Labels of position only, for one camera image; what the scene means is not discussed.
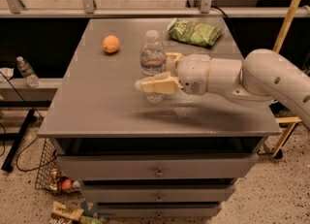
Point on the brown snack bag on floor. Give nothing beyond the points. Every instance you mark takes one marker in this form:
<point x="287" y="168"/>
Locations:
<point x="63" y="215"/>

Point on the middle gray drawer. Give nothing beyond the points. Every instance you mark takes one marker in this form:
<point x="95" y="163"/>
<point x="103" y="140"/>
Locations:
<point x="156" y="193"/>

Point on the black wire basket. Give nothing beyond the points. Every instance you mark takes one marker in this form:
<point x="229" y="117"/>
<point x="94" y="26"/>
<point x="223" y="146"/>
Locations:
<point x="49" y="176"/>

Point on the bottom gray drawer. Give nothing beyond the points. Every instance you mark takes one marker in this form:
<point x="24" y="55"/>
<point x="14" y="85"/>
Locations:
<point x="157" y="211"/>

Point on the top gray drawer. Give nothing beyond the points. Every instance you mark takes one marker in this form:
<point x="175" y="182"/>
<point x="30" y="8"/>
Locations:
<point x="157" y="167"/>

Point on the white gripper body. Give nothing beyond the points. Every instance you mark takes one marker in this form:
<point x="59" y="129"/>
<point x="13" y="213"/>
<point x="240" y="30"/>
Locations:
<point x="193" y="73"/>

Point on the yellow wooden ladder frame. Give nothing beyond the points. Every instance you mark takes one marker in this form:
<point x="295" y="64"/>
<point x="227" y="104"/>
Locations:
<point x="291" y="122"/>

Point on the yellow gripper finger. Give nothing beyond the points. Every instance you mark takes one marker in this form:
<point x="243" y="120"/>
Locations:
<point x="172" y="59"/>
<point x="163" y="83"/>

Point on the clear plastic water bottle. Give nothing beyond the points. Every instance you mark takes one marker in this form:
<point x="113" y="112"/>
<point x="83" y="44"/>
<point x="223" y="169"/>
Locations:
<point x="152" y="55"/>

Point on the orange fruit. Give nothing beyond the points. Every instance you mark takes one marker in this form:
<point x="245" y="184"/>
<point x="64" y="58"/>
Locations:
<point x="111" y="44"/>

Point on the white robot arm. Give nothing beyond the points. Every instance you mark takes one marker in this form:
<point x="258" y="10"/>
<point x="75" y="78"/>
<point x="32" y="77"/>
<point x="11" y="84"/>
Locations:
<point x="256" y="81"/>

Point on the gray drawer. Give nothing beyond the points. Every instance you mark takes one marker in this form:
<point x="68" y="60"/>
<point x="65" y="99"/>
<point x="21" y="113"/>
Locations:
<point x="157" y="211"/>
<point x="156" y="193"/>
<point x="157" y="167"/>

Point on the green chip bag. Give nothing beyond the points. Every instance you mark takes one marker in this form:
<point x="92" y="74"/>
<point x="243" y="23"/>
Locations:
<point x="193" y="33"/>

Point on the black table leg stand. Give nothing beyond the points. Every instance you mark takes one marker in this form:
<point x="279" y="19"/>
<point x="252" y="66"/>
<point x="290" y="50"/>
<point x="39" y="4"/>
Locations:
<point x="17" y="138"/>

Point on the small water bottle on ledge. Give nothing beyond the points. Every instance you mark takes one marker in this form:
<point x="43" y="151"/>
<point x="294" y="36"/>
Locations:
<point x="27" y="72"/>

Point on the gray drawer cabinet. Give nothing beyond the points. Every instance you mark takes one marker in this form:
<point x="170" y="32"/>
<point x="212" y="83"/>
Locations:
<point x="98" y="112"/>

